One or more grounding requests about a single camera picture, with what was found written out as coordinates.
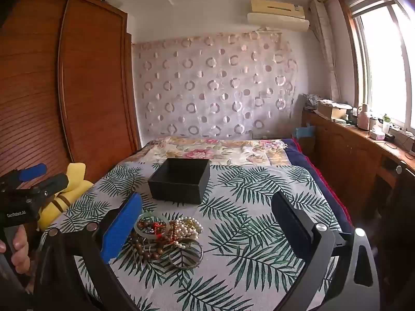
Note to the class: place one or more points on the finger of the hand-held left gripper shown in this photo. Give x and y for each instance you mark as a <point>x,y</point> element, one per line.
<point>53,183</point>
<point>32,171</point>

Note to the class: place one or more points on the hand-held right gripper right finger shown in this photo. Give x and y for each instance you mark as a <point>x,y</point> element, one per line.
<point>291,225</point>

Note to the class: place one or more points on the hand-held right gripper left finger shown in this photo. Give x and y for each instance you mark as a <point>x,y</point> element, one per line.
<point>123,230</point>

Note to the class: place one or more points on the pale green jade bangle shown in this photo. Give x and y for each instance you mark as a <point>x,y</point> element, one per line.
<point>152,214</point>

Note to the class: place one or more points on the black square box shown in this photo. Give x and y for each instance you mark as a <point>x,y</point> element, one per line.
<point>178,191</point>

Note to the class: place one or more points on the silver bangle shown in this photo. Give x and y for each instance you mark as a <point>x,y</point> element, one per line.
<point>184,268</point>

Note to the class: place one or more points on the person's left hand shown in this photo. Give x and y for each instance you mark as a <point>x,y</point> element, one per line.
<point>18,254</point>

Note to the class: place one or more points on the yellow plush toy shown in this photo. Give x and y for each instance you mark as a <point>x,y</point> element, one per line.
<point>77,175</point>

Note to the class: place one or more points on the green leaf print blanket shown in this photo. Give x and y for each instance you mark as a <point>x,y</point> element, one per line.
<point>253,249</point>

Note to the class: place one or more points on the navy blue blanket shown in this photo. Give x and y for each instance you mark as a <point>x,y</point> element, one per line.
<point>304,158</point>

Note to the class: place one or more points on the brown wooden wardrobe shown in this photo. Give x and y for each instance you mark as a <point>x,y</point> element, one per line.
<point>94,87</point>

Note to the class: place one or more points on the floral blanket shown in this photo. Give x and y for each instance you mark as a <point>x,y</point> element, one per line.
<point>201,150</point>

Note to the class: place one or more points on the open cardboard box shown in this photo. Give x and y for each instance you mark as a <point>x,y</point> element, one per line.
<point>330,110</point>

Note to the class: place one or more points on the white tissue box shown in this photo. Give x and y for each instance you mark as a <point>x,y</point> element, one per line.
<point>377,135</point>

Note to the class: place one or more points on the patterned folded cloth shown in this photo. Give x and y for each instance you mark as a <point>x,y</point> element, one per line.
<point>311,99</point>

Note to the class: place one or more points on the pink thermos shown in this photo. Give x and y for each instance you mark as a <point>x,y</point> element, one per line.
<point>363,120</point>

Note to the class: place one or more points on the green cap bottle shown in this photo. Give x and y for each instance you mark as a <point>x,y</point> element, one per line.
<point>385,123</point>

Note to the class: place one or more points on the rolled beige curtain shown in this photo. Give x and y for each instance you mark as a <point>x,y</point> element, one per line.
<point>326,48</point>

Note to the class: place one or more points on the window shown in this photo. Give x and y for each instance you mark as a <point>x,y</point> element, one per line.
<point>382,64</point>

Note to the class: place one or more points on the white air conditioner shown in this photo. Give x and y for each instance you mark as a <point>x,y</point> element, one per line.
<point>275,19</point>

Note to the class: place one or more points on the circle pattern wall cloth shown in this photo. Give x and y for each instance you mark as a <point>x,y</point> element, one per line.
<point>210,87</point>

